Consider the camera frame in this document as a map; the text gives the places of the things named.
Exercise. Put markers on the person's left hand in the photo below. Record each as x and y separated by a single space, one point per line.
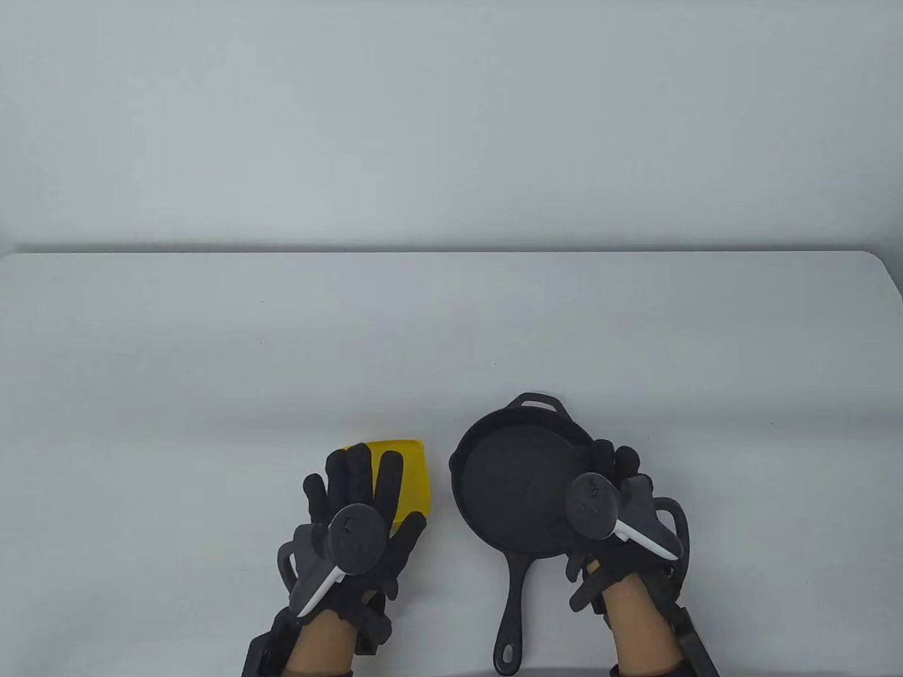
353 479

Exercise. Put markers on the person's right hand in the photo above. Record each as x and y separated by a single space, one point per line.
628 564

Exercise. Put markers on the yellow plastic lid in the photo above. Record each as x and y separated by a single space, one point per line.
413 472

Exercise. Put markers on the black cast iron frying pan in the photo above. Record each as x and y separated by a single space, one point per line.
508 479

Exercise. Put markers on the person's left forearm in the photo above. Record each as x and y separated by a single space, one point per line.
321 645

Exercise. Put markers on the person's right forearm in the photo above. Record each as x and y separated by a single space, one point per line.
642 627

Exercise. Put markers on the black right glove sensor module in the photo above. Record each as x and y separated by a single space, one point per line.
591 599

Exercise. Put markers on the black glove sensor module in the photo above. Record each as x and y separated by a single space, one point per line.
591 599
374 627

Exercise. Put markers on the white and black left controller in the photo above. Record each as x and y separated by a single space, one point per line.
356 539

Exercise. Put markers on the white and black controller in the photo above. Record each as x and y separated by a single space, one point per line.
356 539
592 504

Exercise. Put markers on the white and black right controller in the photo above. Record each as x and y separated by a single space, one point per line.
592 504

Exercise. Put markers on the black left glove sensor module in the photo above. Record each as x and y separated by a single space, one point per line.
374 627

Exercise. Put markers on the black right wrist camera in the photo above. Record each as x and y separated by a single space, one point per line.
695 642

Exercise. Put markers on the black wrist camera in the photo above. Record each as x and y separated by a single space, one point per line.
264 652
695 642

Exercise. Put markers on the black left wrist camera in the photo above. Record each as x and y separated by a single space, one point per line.
264 652

